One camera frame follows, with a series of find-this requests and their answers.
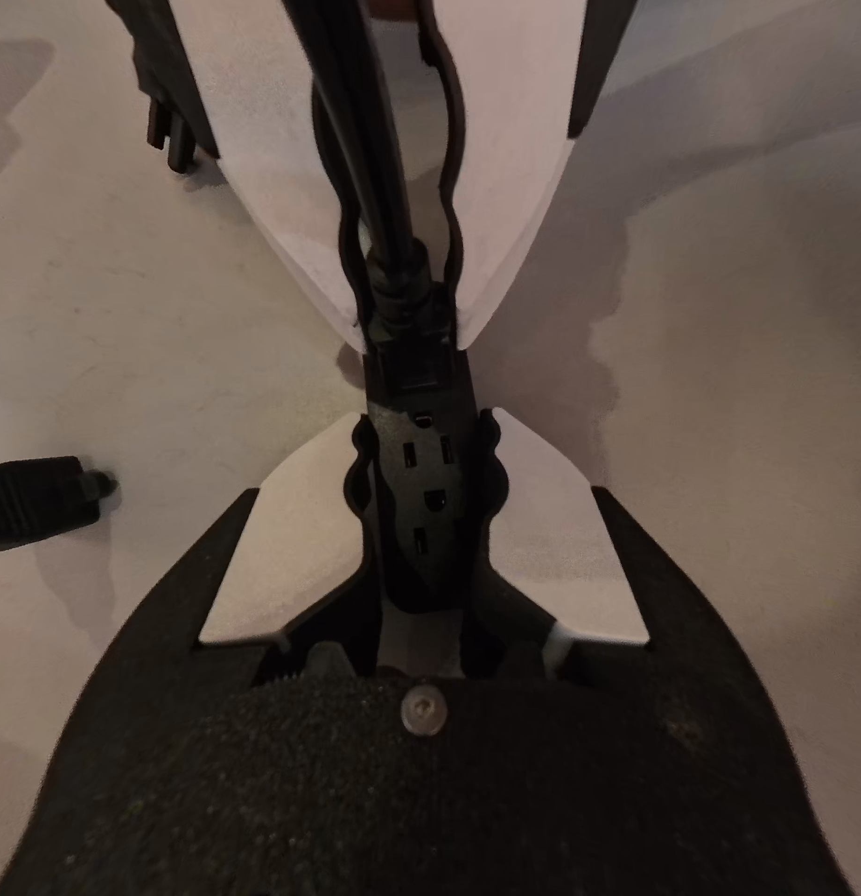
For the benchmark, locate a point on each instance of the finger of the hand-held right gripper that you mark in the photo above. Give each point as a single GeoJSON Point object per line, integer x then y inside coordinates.
{"type": "Point", "coordinates": [262, 140]}
{"type": "Point", "coordinates": [514, 140]}

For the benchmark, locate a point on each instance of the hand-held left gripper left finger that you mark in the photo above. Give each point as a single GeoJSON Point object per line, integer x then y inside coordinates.
{"type": "Point", "coordinates": [283, 553]}

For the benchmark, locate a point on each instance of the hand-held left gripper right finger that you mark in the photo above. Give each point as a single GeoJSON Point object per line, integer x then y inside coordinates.
{"type": "Point", "coordinates": [563, 553]}

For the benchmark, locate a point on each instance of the black power strip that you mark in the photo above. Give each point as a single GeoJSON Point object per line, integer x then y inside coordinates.
{"type": "Point", "coordinates": [430, 532]}

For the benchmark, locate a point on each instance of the grey desk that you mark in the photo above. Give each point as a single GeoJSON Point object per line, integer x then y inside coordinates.
{"type": "Point", "coordinates": [717, 350]}

